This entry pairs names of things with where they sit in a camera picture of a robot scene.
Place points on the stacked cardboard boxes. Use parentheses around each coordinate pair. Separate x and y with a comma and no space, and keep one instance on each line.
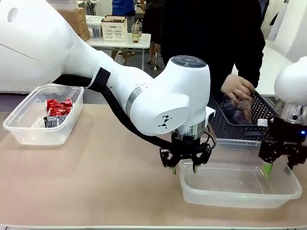
(80,22)

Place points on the black printed wrapper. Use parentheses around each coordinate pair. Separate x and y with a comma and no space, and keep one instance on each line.
(50,121)
(62,119)

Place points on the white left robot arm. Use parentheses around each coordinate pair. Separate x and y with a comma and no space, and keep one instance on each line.
(96,72)

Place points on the white panel equipment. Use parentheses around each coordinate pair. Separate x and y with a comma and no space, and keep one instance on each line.
(287,19)

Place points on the white folding table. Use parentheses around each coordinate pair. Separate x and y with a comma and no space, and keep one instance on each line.
(144,40)

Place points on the clear plastic waste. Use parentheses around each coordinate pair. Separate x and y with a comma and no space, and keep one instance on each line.
(242,107)

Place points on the empty clear plastic container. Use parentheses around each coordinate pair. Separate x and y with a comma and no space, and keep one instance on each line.
(239,191)

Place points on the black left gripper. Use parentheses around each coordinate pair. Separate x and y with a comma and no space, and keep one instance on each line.
(185,147)

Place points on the plastic cup with straw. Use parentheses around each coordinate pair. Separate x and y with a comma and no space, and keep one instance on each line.
(136,33)

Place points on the small white tag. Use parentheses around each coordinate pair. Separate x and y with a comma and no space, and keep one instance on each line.
(262,122)

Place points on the red crumpled wrapper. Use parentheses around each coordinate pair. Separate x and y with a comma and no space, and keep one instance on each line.
(66,103)
(51,104)

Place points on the clear storage box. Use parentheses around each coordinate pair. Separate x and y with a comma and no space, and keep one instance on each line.
(94,28)

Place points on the bystander in dark clothes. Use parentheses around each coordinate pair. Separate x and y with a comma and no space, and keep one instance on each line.
(154,21)

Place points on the black plastic mesh basket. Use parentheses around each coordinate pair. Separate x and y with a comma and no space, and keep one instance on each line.
(223,124)

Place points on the red and white wrapper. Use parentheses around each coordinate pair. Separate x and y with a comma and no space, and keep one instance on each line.
(60,111)

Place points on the person left hand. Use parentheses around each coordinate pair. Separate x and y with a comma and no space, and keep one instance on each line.
(236,86)

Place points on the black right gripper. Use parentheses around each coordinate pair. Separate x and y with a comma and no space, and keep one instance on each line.
(287,135)

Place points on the bystander in blue shirt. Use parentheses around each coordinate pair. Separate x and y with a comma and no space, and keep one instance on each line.
(123,7)

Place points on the cream plastic shopping basket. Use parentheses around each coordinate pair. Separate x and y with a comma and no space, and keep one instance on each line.
(114,28)

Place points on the person left forearm black sleeve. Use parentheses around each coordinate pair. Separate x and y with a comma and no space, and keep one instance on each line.
(251,64)

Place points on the person torso in black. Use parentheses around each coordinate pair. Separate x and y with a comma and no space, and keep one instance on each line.
(204,36)

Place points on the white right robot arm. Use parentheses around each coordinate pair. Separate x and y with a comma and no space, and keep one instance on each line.
(291,81)

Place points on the clear plastic container with wrappers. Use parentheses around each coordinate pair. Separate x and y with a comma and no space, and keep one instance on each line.
(26,124)

